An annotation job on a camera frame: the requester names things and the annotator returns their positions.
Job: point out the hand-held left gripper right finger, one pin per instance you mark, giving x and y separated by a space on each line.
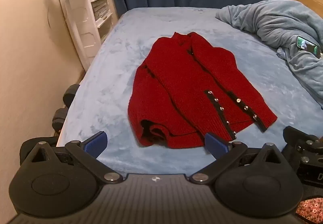
216 145

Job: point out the pale blue cloth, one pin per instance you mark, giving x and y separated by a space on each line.
282 53

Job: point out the person's floral clothing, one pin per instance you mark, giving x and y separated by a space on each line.
311 210

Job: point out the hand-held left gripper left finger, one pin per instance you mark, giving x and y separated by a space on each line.
97 142

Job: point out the smartphone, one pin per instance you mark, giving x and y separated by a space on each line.
308 46

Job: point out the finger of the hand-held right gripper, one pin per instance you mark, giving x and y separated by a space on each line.
295 135

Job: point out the red knit cardigan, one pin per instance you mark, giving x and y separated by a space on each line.
184 87

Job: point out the light blue fleece blanket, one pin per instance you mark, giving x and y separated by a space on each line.
282 27

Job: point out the black dumbbell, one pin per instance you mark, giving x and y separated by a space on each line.
60 118
70 92

